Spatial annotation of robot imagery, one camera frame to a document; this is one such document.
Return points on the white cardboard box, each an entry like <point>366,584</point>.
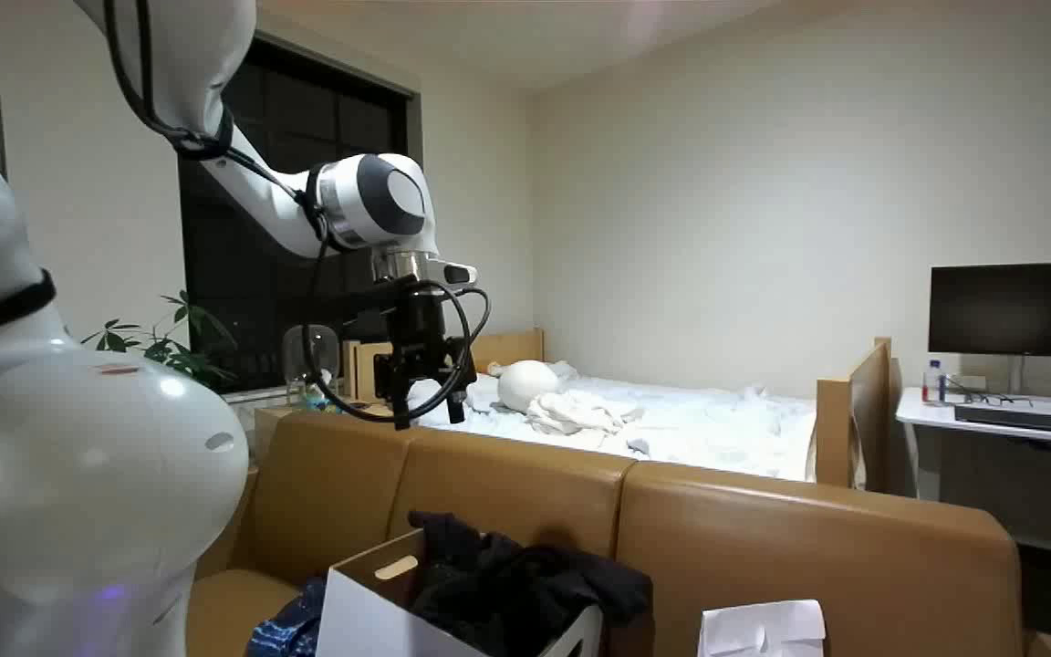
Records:
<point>370,611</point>

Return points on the green potted plant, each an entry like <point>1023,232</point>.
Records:
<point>170,351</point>

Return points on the round white pillow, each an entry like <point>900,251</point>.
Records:
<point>527,383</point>

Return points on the crumpled white cloth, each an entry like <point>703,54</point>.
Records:
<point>576,415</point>

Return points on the tan leather sofa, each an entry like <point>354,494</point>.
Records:
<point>763,566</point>

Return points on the large dark window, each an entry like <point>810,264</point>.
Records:
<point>252,274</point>

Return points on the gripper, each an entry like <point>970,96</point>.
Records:
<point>421,319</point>

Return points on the black monitor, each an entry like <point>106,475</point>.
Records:
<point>1018,310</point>

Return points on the black eyeglasses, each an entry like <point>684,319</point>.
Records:
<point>1000,399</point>

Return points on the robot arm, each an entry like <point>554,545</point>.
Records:
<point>78,474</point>

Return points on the blue patterned cloth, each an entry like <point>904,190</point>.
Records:
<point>293,625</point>

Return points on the clear glass vase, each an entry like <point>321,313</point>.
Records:
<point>299,360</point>

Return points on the clear water bottle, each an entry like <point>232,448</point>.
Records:
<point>933,383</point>

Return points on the black keyboard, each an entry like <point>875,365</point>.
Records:
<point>1014,419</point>

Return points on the wooden bed with white bedding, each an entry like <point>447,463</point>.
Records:
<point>717,429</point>

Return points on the black clothing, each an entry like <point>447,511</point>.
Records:
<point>507,584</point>

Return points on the white desk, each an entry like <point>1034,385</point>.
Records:
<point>1000,456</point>

